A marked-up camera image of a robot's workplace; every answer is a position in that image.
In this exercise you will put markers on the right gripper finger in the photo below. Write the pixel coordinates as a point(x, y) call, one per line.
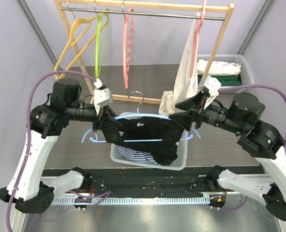
point(187, 119)
point(194, 102)

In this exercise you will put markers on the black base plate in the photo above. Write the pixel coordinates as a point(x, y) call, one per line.
point(148, 183)

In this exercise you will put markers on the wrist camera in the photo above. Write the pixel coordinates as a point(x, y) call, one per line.
point(102, 96)
point(210, 86)

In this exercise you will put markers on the wooden clothes rack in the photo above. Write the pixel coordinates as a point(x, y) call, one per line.
point(138, 4)

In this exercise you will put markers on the yellow hanger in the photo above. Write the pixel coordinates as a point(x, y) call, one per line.
point(75, 32)

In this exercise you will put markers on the blue striped tank top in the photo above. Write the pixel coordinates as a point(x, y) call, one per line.
point(134, 156)

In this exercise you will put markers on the folded green cloth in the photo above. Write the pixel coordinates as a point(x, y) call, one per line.
point(229, 81)

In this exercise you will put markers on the white tank top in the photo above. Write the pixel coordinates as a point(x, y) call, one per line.
point(185, 86)

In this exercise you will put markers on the black tank top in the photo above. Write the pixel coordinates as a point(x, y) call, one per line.
point(165, 151)

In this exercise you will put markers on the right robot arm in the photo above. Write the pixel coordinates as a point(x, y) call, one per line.
point(259, 139)

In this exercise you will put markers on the folded white cloth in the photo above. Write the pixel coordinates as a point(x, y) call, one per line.
point(218, 68)

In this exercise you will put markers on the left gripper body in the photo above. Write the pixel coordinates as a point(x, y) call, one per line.
point(96, 126)

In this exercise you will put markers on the white slotted cable duct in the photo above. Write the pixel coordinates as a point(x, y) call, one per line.
point(74, 200)

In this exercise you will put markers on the light pink hanger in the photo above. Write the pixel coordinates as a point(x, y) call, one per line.
point(196, 39)

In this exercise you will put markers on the light blue hanger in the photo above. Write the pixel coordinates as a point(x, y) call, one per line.
point(138, 115)

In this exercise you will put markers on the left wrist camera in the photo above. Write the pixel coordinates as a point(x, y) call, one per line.
point(102, 96)

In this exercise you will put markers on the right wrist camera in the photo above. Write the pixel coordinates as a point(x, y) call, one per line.
point(210, 86)

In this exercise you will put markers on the white empty basket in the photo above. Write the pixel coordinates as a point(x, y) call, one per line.
point(176, 165)

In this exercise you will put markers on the lime green hanger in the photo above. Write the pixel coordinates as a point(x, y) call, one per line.
point(103, 20)

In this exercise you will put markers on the white basket with clothes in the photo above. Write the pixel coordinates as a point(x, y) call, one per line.
point(246, 75)

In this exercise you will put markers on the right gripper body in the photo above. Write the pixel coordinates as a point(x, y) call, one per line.
point(196, 116)

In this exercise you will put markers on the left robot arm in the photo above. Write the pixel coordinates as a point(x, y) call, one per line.
point(46, 122)

